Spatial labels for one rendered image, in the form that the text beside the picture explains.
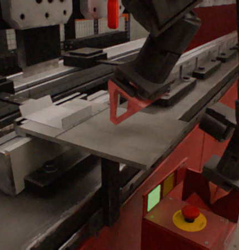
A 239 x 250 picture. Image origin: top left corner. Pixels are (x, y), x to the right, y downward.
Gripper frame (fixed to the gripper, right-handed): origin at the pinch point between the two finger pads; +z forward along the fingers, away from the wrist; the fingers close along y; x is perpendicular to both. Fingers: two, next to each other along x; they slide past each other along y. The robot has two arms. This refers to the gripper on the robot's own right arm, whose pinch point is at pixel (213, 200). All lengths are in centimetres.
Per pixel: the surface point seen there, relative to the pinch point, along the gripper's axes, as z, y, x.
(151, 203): 0.8, 9.9, 11.8
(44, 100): -13.8, 36.8, 20.4
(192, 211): -2.2, 1.6, 9.7
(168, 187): 0.7, 9.9, 4.5
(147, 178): 6.7, 17.7, -0.8
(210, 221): -0.2, -2.4, 7.1
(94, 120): -15.7, 23.9, 19.1
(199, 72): -3, 36, -65
